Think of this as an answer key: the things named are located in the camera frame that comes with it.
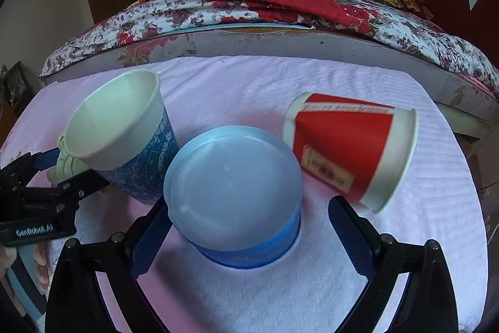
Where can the blue patterned paper cup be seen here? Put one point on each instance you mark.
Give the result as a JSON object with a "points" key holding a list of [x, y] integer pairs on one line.
{"points": [[122, 131]]}

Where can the bed with floral sheet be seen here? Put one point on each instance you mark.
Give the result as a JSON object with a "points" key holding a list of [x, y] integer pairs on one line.
{"points": [[453, 71]]}

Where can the pink covered low table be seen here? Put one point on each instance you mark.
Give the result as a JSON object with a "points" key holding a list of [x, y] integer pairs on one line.
{"points": [[312, 288]]}

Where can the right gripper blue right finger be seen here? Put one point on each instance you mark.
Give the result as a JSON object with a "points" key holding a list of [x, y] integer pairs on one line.
{"points": [[357, 235]]}

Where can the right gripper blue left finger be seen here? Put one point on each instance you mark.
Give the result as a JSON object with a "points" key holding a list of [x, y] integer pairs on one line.
{"points": [[147, 235]]}

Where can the blue round tub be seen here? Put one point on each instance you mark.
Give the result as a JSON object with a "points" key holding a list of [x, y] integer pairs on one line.
{"points": [[235, 193]]}

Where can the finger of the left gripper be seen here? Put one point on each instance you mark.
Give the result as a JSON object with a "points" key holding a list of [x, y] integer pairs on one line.
{"points": [[45, 160], [81, 186]]}

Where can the red white paper cup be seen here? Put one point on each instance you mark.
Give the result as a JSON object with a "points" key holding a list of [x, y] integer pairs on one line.
{"points": [[359, 148]]}

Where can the red heart-shaped headboard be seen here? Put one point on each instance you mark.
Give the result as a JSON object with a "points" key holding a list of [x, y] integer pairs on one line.
{"points": [[477, 22]]}

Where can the person's left hand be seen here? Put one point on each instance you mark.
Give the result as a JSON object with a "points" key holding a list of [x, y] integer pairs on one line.
{"points": [[35, 259]]}

